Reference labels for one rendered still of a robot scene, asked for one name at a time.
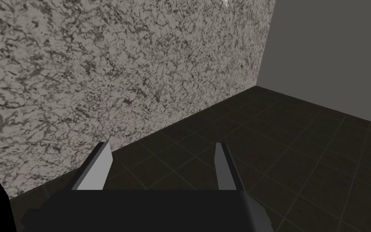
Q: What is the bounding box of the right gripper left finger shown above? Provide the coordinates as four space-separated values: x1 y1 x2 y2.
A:
71 141 113 191

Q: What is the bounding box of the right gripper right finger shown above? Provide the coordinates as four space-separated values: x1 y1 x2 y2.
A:
214 142 246 192

